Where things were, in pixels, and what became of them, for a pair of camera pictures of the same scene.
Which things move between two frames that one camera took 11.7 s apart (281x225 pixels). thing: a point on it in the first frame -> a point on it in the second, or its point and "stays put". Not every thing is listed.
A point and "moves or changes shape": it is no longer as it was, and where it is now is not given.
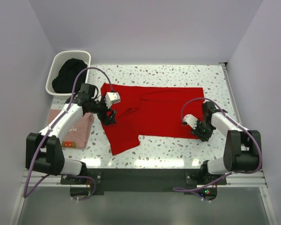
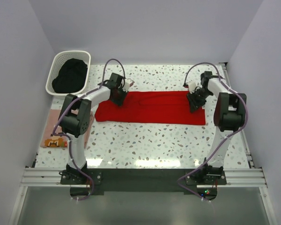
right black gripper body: [203, 130] -> [197, 98]
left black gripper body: [100, 109] -> [120, 97]
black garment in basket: [63, 83] stays put
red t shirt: [146, 110] moves or changes shape
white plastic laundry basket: [60, 57] stays put
